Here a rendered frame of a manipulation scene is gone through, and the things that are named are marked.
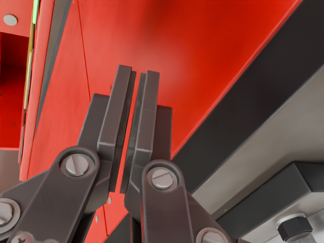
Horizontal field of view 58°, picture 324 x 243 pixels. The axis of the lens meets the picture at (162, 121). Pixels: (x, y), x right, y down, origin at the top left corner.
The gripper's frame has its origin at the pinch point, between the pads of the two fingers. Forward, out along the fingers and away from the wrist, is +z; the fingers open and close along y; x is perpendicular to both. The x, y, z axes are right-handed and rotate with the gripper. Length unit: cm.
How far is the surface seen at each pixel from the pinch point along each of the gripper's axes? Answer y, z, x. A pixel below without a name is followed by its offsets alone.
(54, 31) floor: -32, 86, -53
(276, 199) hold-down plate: 13.4, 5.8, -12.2
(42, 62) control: -5.0, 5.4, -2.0
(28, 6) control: -7.8, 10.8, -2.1
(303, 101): 10.1, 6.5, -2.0
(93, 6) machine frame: -12, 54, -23
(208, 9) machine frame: 5.0, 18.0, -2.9
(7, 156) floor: -59, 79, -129
